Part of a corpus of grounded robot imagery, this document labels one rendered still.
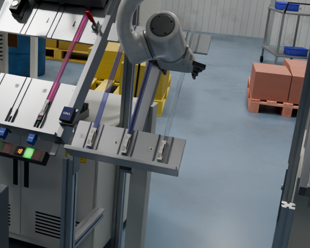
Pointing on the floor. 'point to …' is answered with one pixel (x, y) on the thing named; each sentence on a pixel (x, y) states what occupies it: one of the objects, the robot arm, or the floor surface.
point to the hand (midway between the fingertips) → (179, 71)
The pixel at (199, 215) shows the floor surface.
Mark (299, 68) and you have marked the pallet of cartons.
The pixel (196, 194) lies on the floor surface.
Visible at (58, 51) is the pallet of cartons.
